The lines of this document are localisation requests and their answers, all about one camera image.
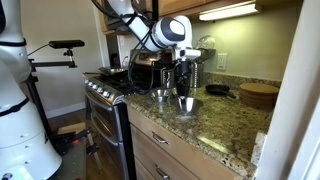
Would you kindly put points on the grey robot mounting table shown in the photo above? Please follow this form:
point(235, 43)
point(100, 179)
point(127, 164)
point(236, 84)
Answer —
point(71, 163)

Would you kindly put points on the black cast iron skillet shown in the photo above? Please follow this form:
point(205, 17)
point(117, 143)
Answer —
point(217, 89)

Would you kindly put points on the round wooden board stack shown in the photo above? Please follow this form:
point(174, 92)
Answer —
point(258, 95)

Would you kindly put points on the black stereo camera bar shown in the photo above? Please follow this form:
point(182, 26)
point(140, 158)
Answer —
point(66, 44)

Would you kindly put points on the black camera stand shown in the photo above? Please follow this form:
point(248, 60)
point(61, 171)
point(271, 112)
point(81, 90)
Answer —
point(50, 64)

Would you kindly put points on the wooden upper cabinet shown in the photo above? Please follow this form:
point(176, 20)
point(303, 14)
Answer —
point(186, 4)

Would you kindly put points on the large wooden drawer front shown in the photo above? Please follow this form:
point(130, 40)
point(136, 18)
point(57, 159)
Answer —
point(186, 153)

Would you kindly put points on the white wall outlet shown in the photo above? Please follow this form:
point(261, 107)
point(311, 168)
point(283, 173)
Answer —
point(222, 61)

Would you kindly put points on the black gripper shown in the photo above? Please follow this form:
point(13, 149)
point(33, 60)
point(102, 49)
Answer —
point(183, 71)

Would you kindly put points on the under-cabinet light strip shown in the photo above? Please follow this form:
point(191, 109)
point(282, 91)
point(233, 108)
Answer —
point(230, 11)

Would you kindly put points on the stainless steel gas range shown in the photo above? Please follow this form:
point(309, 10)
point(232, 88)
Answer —
point(106, 116)

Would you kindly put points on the black orange clamp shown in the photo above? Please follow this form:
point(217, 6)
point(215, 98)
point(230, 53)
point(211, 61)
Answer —
point(71, 140)

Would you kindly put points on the steel utensil canister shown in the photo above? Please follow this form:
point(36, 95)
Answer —
point(198, 75)
point(166, 80)

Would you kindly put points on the flat tan board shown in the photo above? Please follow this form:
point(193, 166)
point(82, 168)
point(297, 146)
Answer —
point(71, 128)

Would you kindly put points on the steel frying pan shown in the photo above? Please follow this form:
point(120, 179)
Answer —
point(111, 71)

